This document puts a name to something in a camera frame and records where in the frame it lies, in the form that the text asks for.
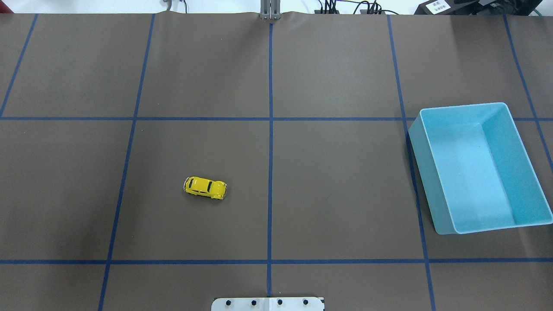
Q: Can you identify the yellow beetle toy car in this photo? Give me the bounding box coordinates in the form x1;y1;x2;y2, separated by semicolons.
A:
182;176;228;200

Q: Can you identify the brown paper table mat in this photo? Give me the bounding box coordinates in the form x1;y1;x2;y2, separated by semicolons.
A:
1;12;552;311

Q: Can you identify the light blue plastic bin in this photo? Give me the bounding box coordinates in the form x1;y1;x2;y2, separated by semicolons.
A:
409;102;552;235

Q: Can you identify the black labelled device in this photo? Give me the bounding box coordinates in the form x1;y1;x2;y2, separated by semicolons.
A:
414;0;479;16

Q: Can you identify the grey aluminium frame post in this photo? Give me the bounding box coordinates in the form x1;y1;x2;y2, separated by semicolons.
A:
260;0;282;20

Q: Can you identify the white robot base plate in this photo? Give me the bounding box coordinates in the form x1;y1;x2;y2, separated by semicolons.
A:
211;297;325;311

